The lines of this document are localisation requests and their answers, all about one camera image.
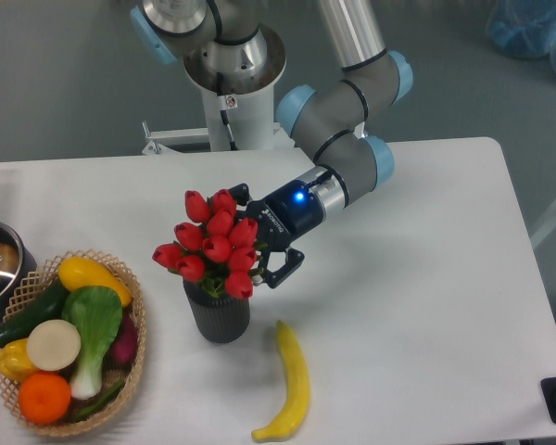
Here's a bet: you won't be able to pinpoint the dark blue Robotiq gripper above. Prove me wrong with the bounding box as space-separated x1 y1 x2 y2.
228 181 326 288

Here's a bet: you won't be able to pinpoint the yellow squash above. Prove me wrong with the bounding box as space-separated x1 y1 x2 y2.
57 256 133 308

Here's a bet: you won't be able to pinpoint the purple sweet potato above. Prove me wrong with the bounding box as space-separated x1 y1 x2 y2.
109 312 138 366

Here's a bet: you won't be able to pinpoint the orange fruit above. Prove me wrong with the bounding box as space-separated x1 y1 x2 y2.
18 373 71 425

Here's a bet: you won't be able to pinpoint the yellow bell pepper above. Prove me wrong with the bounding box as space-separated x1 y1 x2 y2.
0 338 39 383

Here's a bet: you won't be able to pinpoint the red tulip bouquet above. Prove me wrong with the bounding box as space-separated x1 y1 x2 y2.
152 189 263 299

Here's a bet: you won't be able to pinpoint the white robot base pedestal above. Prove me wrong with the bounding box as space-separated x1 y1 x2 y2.
143 24 294 155

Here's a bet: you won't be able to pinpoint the woven wicker basket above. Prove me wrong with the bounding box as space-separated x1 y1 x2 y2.
0 250 146 438

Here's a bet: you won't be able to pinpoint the dark grey ribbed vase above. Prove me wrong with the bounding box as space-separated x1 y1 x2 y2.
183 281 250 344

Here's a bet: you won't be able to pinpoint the green chili pepper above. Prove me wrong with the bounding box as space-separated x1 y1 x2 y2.
69 380 125 423

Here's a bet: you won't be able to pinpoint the green bok choy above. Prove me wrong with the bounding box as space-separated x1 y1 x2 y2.
62 286 122 401

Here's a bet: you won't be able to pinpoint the white round radish slice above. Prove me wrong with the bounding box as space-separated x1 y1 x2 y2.
26 319 81 372

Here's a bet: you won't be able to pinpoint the yellow banana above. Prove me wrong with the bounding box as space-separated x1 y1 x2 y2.
251 321 311 442

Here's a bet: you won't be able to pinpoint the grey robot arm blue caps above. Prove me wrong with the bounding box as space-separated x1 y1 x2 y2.
131 1 413 298

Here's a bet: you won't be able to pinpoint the dark green cucumber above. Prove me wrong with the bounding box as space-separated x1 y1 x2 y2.
0 278 70 349

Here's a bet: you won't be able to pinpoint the blue plastic bag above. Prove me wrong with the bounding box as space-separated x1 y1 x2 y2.
486 1 556 74

